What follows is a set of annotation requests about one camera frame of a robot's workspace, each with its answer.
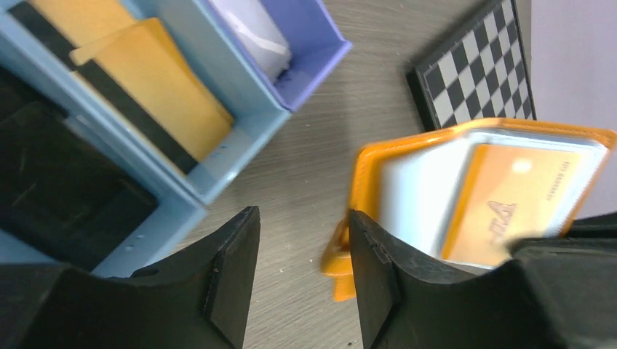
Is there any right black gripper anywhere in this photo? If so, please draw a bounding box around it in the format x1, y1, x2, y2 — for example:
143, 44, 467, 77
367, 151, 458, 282
508, 213, 616, 348

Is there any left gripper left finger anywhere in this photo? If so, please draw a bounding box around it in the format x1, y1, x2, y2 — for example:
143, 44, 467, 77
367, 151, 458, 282
130, 206, 260, 348

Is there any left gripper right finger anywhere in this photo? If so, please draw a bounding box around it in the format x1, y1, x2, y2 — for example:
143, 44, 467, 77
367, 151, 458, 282
349, 210, 482, 348

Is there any gold credit card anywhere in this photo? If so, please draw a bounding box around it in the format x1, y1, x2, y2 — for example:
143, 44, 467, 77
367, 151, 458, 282
440, 144, 583, 268

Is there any orange leather card holder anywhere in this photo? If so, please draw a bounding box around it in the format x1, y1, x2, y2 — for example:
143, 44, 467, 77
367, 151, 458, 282
319, 117, 617, 303

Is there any blue purple three-drawer organizer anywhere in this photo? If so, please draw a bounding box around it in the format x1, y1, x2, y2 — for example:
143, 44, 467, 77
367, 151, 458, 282
1, 1, 351, 277

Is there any black white checkerboard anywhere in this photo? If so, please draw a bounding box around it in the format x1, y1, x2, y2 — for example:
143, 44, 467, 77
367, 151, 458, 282
406, 1, 537, 132

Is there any yellow item in blue drawer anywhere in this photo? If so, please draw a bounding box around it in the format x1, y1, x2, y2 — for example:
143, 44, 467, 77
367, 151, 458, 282
8, 1, 233, 175

